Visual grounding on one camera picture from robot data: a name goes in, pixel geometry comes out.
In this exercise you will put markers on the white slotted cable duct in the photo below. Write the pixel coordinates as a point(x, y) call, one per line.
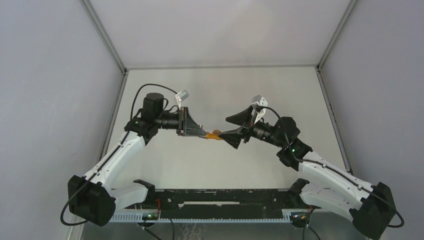
point(136, 217)

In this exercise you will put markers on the left green circuit board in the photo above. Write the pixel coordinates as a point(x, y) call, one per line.
point(150, 217)

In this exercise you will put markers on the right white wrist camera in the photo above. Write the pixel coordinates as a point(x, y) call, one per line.
point(259, 103)

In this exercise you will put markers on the orange faucet body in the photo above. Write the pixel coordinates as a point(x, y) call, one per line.
point(213, 135)

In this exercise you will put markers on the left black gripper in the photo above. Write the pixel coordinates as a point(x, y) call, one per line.
point(183, 117)

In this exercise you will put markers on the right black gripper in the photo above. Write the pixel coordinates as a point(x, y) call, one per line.
point(234, 137)

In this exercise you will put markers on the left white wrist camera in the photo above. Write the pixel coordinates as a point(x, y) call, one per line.
point(180, 97)

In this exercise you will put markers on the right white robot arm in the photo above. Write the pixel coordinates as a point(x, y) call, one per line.
point(369, 207)

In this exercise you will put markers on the green circuit board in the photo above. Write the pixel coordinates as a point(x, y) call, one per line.
point(299, 218)
point(150, 217)

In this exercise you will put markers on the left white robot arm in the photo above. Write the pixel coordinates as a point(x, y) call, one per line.
point(112, 165)

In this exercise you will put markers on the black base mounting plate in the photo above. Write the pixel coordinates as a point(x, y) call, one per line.
point(222, 202)

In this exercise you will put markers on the silver metal faucet fitting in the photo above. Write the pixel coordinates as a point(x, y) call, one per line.
point(204, 133)

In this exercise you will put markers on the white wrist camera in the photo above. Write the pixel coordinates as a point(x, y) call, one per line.
point(180, 97)
point(259, 103)

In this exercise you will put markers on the right green circuit board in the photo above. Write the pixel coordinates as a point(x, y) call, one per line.
point(299, 218)

